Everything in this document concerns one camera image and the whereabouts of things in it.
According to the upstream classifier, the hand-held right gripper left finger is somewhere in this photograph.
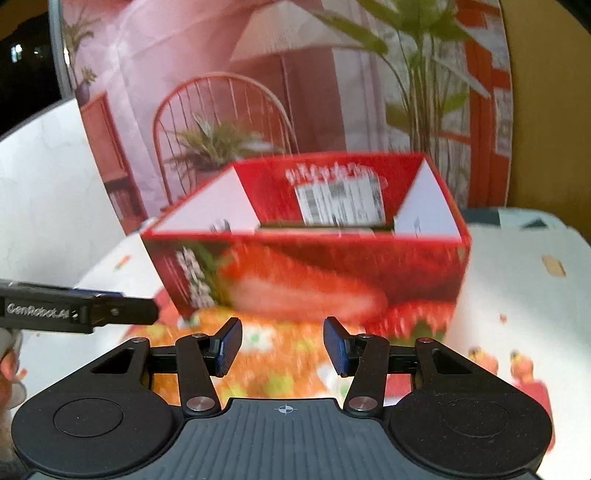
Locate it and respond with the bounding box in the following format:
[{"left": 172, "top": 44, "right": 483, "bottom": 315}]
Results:
[{"left": 90, "top": 318, "right": 244, "bottom": 417}]

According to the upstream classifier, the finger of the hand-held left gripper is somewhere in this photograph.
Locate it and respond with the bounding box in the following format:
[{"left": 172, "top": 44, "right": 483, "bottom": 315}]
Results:
[{"left": 91, "top": 295, "right": 159, "bottom": 326}]

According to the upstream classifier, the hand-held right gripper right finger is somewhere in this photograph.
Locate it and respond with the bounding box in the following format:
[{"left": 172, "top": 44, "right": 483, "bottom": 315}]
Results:
[{"left": 323, "top": 316, "right": 497, "bottom": 414}]

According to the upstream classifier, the red strawberry cardboard box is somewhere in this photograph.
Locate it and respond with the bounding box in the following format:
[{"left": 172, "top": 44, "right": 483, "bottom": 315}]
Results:
[{"left": 140, "top": 152, "right": 472, "bottom": 344}]

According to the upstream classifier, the person's left hand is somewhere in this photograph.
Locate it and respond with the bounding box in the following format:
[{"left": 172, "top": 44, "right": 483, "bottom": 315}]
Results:
[{"left": 0, "top": 330, "right": 26, "bottom": 409}]

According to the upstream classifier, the white marble board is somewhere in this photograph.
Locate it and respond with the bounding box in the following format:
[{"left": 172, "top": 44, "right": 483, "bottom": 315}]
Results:
[{"left": 0, "top": 97, "right": 127, "bottom": 301}]

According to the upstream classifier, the white printed blanket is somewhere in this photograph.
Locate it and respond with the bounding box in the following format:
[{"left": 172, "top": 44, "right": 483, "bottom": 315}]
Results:
[{"left": 21, "top": 208, "right": 591, "bottom": 480}]

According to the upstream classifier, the grey metal pole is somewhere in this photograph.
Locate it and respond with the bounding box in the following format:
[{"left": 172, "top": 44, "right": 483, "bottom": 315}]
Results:
[{"left": 48, "top": 0, "right": 78, "bottom": 100}]

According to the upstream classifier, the printed room wall poster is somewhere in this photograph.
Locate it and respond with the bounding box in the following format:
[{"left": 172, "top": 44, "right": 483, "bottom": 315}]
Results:
[{"left": 59, "top": 0, "right": 513, "bottom": 234}]

